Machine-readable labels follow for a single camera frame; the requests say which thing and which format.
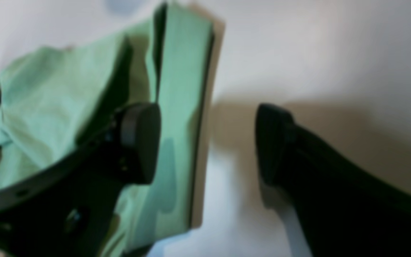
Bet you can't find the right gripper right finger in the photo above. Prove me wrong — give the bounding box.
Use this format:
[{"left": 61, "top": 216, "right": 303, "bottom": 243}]
[{"left": 255, "top": 104, "right": 411, "bottom": 257}]

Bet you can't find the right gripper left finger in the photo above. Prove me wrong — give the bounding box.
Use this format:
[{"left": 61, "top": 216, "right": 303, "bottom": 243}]
[{"left": 0, "top": 103, "right": 161, "bottom": 257}]

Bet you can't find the light green T-shirt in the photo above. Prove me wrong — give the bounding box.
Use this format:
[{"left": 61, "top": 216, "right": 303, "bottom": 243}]
[{"left": 0, "top": 3, "right": 215, "bottom": 257}]

